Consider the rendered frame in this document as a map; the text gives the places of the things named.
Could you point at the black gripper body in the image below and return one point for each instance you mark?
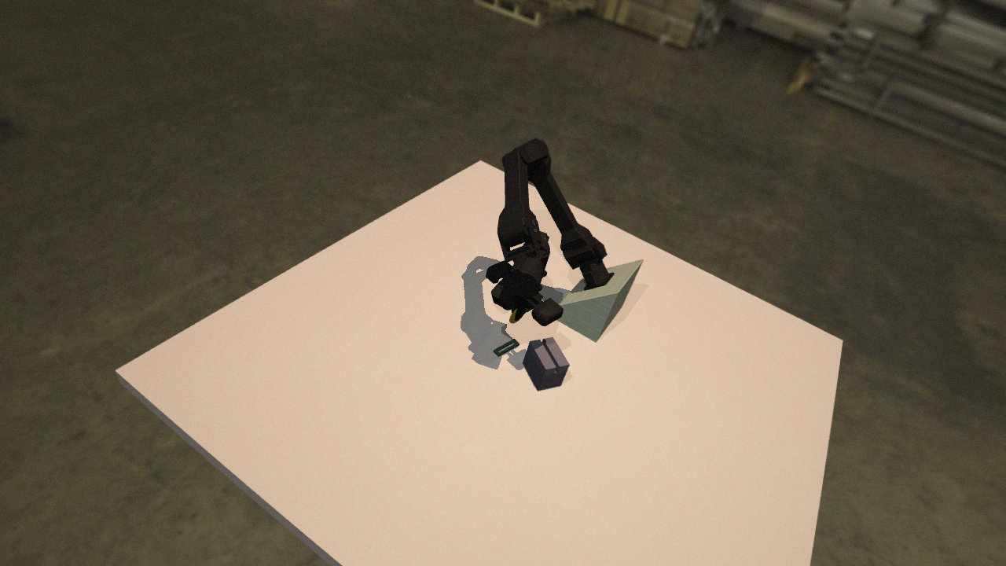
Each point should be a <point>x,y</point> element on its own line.
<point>544,312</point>

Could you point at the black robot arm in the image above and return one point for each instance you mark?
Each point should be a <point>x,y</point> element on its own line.
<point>518,224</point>

